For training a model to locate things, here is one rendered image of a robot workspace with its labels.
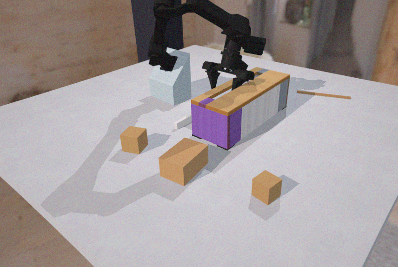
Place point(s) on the tan cube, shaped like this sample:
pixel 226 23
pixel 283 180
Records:
pixel 134 140
pixel 266 187

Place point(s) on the tan rectangular block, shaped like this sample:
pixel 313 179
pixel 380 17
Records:
pixel 183 161

